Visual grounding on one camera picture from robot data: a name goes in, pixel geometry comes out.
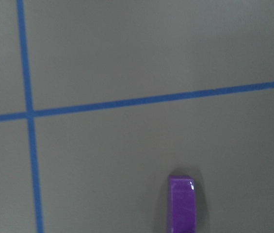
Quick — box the purple trapezoid block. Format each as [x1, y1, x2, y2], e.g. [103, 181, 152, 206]
[167, 175, 197, 233]

